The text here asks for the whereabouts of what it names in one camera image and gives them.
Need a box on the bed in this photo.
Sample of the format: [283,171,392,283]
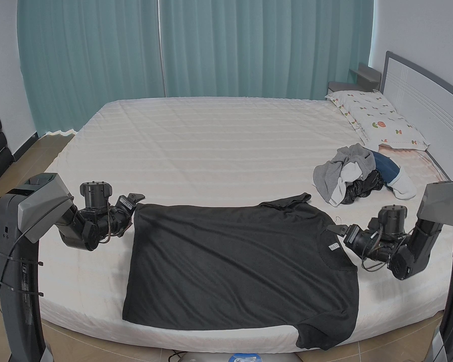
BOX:
[0,51,453,353]

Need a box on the black cable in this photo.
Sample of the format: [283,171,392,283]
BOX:
[0,198,73,293]

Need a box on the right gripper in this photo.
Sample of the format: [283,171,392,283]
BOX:
[330,223,370,255]

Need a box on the black T-shirt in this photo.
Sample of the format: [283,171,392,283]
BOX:
[122,193,360,350]

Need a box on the pile of clothes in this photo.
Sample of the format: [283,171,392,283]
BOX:
[313,144,418,207]

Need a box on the blue-green curtain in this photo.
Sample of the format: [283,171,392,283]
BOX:
[18,0,167,137]
[159,0,374,100]

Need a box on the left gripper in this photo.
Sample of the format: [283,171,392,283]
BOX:
[111,192,146,233]

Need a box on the white printed pillow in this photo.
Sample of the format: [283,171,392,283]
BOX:
[325,90,431,152]

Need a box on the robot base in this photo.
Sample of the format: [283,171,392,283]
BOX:
[177,351,291,362]

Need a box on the grey bedside table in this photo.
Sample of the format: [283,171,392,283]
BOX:
[328,63,383,94]

